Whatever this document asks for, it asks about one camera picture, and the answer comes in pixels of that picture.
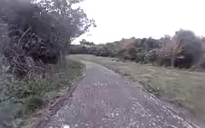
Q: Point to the grass field beside path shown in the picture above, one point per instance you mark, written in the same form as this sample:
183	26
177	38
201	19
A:
170	83

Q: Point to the grass verge with weeds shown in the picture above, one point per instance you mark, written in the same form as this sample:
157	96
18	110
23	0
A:
26	96

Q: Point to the dense bushes and trees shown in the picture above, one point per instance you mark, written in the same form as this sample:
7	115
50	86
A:
30	36

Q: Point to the row of distant trees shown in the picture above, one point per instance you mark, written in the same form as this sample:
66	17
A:
156	51

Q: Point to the grey gravel path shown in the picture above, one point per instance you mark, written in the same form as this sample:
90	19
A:
106	103

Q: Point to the robot's own part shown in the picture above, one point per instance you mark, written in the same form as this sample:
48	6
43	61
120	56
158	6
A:
66	126

